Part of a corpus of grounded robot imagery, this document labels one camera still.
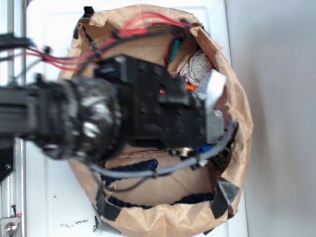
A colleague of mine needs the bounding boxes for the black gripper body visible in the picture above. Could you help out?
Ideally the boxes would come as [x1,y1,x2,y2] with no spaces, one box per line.
[95,55,224,149]

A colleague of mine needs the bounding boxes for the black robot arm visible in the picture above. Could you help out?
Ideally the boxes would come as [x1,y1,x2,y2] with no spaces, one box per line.
[0,55,224,162]

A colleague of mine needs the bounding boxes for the orange plastic carrot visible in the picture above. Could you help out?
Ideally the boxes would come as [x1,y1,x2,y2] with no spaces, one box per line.
[186,84,197,91]

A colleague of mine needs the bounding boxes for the crumpled white paper ball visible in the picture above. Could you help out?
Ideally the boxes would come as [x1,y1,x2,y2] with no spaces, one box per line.
[180,49,213,87]

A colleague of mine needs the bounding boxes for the brown paper bag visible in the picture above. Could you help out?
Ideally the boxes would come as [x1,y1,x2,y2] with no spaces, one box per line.
[69,4,253,237]

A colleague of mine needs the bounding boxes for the white plastic tray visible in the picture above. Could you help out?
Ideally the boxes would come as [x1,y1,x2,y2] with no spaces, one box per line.
[24,0,249,237]

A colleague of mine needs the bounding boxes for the dark blue rope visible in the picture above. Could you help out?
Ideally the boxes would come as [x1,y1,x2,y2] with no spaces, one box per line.
[101,159,214,210]

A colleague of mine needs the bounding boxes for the grey corrugated cable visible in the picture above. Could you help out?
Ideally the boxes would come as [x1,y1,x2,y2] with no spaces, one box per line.
[88,120,235,179]

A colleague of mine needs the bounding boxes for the red wire bundle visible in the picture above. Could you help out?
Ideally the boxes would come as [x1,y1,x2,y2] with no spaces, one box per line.
[14,11,191,72]

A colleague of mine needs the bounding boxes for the black mounting bracket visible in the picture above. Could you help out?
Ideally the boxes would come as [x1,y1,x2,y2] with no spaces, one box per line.
[0,138,16,184]

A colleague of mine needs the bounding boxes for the aluminium frame rail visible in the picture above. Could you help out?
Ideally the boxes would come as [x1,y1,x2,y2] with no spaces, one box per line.
[0,0,28,237]

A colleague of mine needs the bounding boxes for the metal corner bracket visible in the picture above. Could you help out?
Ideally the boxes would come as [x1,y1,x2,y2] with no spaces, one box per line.
[0,217,21,237]

